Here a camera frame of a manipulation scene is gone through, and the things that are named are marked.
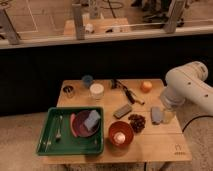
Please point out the grey whetstone block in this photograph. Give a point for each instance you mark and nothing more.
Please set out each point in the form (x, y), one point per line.
(122, 111)

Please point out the purple plate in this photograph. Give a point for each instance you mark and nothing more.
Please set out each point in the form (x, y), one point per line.
(79, 127)

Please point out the white egg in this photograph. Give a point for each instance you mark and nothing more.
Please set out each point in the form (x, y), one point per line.
(119, 137)

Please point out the green plastic tray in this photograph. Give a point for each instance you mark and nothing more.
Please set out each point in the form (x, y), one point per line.
(70, 143)

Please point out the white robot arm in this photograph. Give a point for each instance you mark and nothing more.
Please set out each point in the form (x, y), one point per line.
(187, 82)

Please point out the small metal cup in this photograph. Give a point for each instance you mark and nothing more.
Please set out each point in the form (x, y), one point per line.
(69, 91)

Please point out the white cup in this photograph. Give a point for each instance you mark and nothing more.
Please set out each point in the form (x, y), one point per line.
(97, 91)

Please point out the metal spoon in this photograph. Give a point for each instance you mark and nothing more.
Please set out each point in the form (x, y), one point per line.
(51, 134)

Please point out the orange fruit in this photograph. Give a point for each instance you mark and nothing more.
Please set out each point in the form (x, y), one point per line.
(146, 86)

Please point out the black handled tool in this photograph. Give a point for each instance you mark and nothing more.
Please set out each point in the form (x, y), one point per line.
(129, 94)

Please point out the metal fork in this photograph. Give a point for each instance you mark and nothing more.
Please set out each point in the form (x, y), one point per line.
(58, 134)

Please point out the blue cup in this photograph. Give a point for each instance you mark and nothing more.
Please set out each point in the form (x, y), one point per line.
(87, 80)

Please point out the red bowl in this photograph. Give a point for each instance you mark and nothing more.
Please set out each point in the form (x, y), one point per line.
(125, 128)

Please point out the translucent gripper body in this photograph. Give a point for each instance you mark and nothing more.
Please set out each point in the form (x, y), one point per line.
(168, 114)

